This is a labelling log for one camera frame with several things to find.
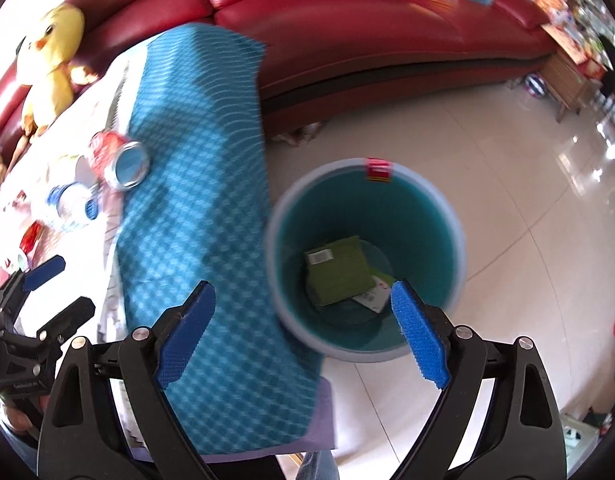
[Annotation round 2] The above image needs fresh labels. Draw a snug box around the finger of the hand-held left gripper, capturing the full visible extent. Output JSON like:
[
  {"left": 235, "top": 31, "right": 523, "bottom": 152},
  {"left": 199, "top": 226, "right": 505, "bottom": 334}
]
[
  {"left": 34, "top": 296, "right": 97, "bottom": 348},
  {"left": 0, "top": 255, "right": 68, "bottom": 317}
]

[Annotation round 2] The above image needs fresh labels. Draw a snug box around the small striped ball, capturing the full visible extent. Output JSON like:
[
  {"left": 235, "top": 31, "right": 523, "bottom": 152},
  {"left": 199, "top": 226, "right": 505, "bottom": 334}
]
[{"left": 522, "top": 74, "right": 547, "bottom": 100}]

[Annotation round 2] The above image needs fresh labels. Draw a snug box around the pile of colourful toys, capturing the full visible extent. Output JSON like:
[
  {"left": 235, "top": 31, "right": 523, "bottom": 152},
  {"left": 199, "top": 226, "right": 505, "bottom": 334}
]
[{"left": 512, "top": 0, "right": 615, "bottom": 76}]

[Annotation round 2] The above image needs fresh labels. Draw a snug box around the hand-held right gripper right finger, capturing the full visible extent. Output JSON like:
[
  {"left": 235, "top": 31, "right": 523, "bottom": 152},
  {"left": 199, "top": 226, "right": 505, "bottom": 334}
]
[{"left": 390, "top": 280, "right": 568, "bottom": 480}]

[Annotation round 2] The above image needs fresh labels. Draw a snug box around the blue round bin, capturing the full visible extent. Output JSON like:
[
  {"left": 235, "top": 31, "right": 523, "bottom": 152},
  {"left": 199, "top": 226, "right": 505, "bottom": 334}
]
[{"left": 264, "top": 157, "right": 468, "bottom": 363}]

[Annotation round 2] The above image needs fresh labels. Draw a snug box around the clear plastic bottle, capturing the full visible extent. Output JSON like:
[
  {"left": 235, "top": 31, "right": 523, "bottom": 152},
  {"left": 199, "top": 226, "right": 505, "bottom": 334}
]
[{"left": 34, "top": 182, "right": 100, "bottom": 233}]

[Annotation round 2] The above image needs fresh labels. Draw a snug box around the person's left hand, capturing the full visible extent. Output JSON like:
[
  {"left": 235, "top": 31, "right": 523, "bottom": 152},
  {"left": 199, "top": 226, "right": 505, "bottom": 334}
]
[{"left": 0, "top": 394, "right": 42, "bottom": 436}]

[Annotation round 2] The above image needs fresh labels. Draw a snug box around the black chair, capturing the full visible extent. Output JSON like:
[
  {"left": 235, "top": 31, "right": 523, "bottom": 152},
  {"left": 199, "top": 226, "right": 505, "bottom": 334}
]
[{"left": 597, "top": 35, "right": 615, "bottom": 111}]

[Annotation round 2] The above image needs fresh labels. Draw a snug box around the red wrapper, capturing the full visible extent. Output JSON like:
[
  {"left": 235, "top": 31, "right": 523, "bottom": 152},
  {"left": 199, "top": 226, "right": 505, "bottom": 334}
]
[{"left": 18, "top": 221, "right": 42, "bottom": 253}]

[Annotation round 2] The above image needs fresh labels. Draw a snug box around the blue checked cloth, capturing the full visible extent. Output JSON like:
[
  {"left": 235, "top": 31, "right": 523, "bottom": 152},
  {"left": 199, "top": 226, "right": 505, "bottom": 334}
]
[{"left": 114, "top": 24, "right": 325, "bottom": 453}]

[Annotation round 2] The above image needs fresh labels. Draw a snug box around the white printed tablecloth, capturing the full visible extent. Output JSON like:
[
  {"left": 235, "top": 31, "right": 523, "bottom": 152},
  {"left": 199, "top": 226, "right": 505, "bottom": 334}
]
[{"left": 0, "top": 42, "right": 153, "bottom": 461}]

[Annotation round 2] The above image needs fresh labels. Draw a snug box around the wooden cabinet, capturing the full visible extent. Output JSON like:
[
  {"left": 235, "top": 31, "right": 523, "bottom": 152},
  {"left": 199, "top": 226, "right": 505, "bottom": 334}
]
[{"left": 540, "top": 25, "right": 608, "bottom": 123}]

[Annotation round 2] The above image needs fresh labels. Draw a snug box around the green packet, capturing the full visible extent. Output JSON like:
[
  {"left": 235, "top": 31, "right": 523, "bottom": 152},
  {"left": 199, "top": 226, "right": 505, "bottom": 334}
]
[{"left": 304, "top": 235, "right": 375, "bottom": 307}]

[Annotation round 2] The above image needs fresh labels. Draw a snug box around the yellow duck plush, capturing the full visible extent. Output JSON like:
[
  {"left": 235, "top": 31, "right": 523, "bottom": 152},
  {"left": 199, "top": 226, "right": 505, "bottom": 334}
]
[{"left": 14, "top": 2, "right": 100, "bottom": 136}]

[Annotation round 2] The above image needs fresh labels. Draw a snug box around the white plastic stool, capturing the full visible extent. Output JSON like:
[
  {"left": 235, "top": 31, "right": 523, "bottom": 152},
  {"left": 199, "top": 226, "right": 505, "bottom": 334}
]
[{"left": 560, "top": 412, "right": 613, "bottom": 453}]

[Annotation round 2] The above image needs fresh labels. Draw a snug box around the crushed red can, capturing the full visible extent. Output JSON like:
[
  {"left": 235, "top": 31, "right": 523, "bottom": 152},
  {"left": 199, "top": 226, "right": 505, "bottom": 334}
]
[{"left": 87, "top": 131, "right": 150, "bottom": 192}]

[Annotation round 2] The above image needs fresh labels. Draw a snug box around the white printed card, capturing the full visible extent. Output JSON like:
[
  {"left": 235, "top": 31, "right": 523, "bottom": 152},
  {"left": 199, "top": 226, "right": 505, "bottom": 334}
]
[{"left": 351, "top": 272, "right": 395, "bottom": 315}]

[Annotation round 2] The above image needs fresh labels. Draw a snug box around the person's leg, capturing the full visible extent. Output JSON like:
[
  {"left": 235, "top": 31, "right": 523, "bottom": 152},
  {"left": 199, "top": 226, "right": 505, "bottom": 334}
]
[{"left": 297, "top": 450, "right": 341, "bottom": 480}]

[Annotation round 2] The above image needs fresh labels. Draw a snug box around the red leather sofa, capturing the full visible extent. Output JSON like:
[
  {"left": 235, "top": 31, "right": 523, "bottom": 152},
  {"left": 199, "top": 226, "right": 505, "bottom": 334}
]
[{"left": 0, "top": 0, "right": 563, "bottom": 161}]

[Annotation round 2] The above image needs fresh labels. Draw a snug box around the white plastic cup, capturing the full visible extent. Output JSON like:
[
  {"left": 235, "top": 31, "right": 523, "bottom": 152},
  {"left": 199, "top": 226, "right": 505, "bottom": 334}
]
[{"left": 50, "top": 155, "right": 95, "bottom": 186}]

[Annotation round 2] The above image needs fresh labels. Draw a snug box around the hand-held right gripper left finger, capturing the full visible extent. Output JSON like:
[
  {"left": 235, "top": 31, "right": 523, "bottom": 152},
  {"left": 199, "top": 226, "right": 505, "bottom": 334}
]
[{"left": 37, "top": 280, "right": 218, "bottom": 480}]

